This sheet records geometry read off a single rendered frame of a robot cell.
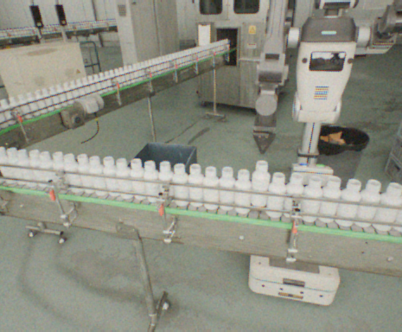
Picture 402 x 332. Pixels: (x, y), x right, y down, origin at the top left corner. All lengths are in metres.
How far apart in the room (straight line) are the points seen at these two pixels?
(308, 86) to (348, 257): 0.77
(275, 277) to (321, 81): 1.14
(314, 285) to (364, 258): 0.78
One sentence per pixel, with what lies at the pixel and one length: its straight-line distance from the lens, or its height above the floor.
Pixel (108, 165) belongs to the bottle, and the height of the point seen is 1.15.
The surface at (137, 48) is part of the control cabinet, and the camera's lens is 6.89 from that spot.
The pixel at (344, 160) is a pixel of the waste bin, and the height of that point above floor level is 0.50.
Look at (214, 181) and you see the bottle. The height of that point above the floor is 1.12.
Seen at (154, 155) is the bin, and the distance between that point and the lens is 1.73.
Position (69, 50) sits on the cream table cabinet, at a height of 1.09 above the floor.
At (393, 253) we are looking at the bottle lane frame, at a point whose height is 0.93.
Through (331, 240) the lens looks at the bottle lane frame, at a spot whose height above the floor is 0.95.
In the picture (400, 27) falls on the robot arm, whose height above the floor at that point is 1.57.
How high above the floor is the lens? 1.67
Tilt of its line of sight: 30 degrees down
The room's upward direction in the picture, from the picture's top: 2 degrees counter-clockwise
